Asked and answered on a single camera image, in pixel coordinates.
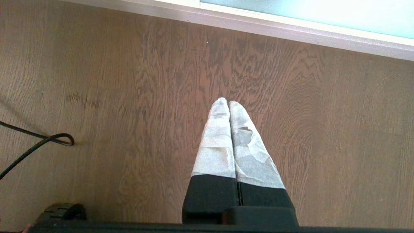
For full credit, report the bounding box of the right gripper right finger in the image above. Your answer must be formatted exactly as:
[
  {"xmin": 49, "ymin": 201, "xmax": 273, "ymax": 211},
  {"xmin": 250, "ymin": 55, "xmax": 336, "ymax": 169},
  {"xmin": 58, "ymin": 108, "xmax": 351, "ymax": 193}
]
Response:
[{"xmin": 222, "ymin": 101, "xmax": 299, "ymax": 226}]

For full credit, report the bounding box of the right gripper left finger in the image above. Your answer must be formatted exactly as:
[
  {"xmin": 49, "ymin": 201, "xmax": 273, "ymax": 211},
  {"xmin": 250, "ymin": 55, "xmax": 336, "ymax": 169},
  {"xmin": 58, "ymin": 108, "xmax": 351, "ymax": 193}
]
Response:
[{"xmin": 182, "ymin": 97, "xmax": 239, "ymax": 224}]

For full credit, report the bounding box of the sliding wardrobe door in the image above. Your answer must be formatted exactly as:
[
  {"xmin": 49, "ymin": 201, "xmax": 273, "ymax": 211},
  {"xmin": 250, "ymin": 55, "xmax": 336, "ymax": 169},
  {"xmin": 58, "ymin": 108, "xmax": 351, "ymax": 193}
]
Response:
[{"xmin": 200, "ymin": 0, "xmax": 414, "ymax": 40}]

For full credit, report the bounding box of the white door track frame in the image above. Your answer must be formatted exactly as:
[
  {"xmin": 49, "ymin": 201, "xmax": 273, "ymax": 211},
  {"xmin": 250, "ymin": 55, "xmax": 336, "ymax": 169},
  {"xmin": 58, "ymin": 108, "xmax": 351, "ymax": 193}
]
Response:
[{"xmin": 61, "ymin": 0, "xmax": 414, "ymax": 62}]

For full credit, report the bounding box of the black cable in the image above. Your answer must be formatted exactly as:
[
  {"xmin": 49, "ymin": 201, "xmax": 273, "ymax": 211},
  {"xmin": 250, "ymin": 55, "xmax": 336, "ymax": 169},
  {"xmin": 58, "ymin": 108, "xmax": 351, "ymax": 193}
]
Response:
[{"xmin": 0, "ymin": 121, "xmax": 75, "ymax": 180}]

